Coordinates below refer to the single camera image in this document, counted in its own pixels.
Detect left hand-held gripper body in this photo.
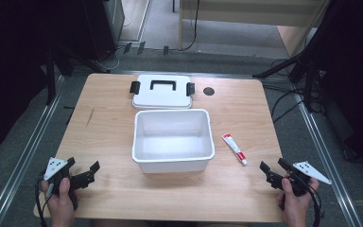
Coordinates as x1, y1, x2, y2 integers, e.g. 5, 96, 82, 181
39, 156, 79, 211

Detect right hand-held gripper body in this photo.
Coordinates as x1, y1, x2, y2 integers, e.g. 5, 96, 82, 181
283, 161, 333, 198

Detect white and red ointment tube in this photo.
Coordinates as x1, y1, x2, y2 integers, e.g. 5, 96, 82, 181
220, 132, 249, 166

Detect white plastic storage box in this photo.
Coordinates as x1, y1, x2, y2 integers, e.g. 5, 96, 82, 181
131, 108, 216, 174

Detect white lid with black handle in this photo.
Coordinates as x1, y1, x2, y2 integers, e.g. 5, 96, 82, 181
129, 74, 197, 111

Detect person's left hand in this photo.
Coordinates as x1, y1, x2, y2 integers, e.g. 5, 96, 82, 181
40, 177, 81, 222

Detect person's right hand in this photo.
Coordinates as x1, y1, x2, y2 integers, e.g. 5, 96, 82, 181
276, 176, 321, 221

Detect black metal stand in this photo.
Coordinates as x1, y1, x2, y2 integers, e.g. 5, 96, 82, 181
43, 44, 77, 106

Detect black tripod stand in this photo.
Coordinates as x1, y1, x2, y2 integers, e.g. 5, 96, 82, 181
251, 46, 320, 114

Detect black curtain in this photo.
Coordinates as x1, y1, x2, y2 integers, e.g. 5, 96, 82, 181
305, 0, 363, 173
0, 0, 91, 159

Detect black cabinet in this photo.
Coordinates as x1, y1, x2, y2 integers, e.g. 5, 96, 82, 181
80, 0, 126, 63

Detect light wooden furniture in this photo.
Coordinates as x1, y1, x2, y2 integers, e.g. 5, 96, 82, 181
178, 0, 333, 59

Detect metal floor rail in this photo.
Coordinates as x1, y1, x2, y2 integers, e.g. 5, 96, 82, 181
292, 84, 363, 227
0, 75, 66, 227

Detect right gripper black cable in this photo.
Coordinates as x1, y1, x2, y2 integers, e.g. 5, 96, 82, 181
307, 183, 323, 227

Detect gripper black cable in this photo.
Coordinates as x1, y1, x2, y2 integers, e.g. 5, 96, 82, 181
307, 183, 323, 227
33, 176, 52, 227

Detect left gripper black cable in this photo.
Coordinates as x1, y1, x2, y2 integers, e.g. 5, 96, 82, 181
33, 176, 52, 227

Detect black floor cables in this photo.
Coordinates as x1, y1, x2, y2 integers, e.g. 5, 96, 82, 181
262, 58, 326, 125

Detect white floor cable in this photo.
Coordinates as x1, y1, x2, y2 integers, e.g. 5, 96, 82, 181
105, 15, 132, 72

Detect black hanging cable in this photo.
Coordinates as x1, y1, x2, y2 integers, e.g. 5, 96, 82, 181
181, 0, 201, 52

